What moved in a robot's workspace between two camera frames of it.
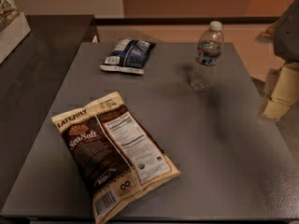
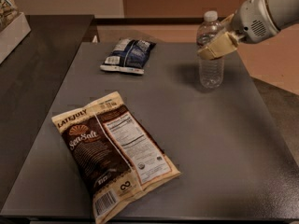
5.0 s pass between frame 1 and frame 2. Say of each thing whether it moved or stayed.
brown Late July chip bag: stayed
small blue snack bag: stayed
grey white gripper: moved
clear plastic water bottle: moved
